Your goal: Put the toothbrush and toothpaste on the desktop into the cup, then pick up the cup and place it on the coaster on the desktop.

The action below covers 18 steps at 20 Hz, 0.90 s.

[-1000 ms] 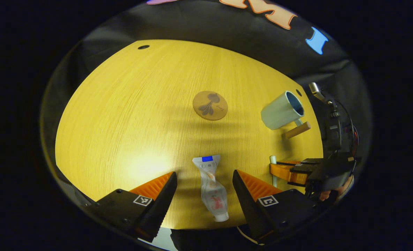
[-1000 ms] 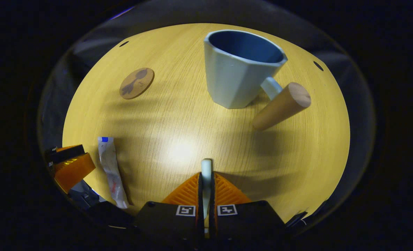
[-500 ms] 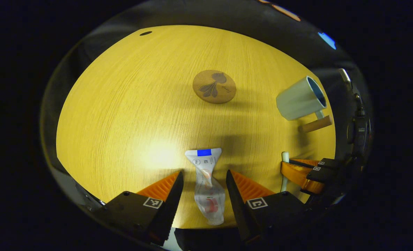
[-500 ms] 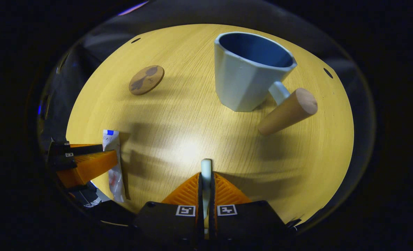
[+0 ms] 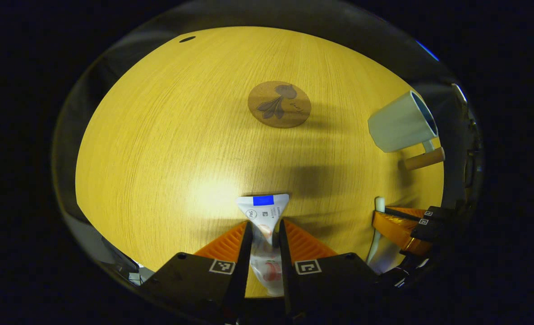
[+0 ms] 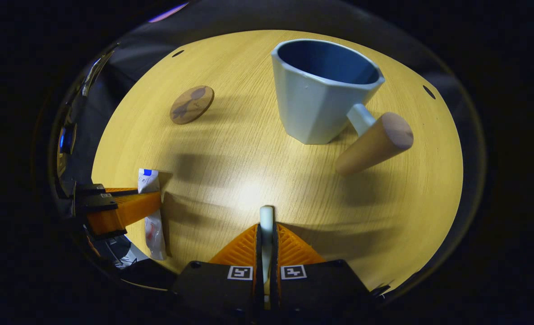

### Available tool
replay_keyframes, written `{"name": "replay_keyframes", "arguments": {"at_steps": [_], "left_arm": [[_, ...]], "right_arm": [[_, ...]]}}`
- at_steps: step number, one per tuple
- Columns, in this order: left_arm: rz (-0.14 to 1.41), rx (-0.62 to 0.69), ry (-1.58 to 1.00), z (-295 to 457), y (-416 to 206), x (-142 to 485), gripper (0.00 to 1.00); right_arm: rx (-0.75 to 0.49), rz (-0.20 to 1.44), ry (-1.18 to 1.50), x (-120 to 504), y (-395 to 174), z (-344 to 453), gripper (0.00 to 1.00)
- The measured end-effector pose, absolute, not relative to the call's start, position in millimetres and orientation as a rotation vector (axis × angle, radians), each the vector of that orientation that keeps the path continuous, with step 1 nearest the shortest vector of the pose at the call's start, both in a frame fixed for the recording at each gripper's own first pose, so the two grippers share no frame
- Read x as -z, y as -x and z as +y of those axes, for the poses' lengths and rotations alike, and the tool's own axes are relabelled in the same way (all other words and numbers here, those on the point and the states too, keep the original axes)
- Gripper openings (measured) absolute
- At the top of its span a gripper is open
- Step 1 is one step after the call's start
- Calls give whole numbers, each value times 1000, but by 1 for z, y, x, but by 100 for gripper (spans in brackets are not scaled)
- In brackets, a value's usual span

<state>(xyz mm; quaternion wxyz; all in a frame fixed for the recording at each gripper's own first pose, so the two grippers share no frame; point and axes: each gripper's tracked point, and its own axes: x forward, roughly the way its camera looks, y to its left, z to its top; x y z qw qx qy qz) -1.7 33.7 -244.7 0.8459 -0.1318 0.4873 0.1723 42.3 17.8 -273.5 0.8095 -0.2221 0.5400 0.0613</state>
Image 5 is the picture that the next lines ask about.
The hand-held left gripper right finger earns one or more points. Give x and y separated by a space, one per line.
285 271

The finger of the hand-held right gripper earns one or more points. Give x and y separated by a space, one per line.
398 232
434 213

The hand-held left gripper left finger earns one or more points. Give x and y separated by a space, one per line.
244 271

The white toothpaste tube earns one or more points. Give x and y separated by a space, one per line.
263 214

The round cork coaster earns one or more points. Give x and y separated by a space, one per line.
279 104

